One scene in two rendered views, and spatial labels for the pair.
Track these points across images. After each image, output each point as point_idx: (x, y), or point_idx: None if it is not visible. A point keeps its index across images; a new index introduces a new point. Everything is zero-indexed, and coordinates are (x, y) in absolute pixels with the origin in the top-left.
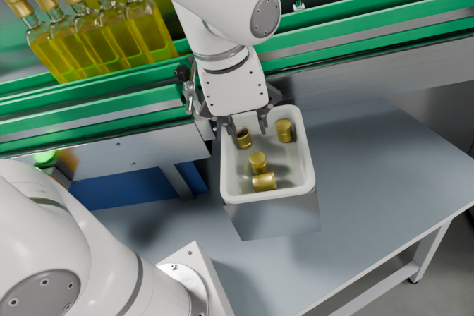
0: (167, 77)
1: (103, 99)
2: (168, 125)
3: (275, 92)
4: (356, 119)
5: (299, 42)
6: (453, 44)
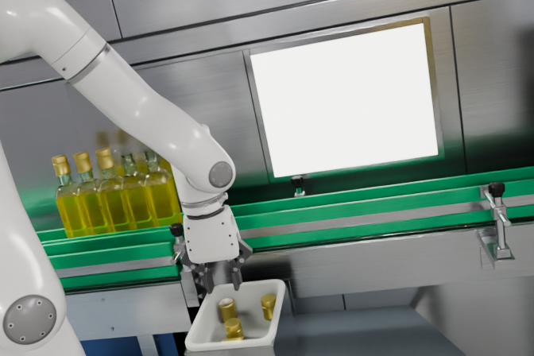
0: (166, 241)
1: None
2: (156, 283)
3: (245, 247)
4: (377, 330)
5: (291, 222)
6: (436, 238)
